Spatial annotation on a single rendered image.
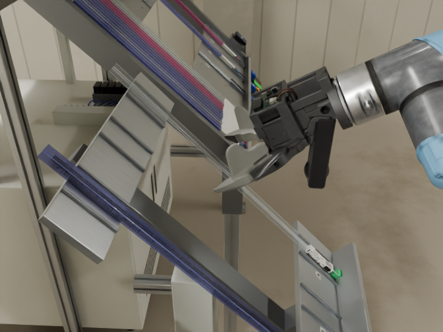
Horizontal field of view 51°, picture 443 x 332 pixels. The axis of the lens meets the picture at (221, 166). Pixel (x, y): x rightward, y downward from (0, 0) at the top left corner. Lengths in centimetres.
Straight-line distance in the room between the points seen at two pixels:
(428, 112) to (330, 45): 271
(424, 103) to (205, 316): 42
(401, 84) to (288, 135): 15
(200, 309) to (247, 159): 24
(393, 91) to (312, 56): 267
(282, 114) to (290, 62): 264
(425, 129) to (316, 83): 15
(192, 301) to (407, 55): 44
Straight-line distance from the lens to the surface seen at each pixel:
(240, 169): 62
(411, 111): 59
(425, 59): 61
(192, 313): 72
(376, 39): 336
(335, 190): 229
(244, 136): 73
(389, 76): 61
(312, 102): 62
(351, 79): 62
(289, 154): 63
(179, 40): 312
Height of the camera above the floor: 132
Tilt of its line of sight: 33 degrees down
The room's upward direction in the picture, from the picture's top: straight up
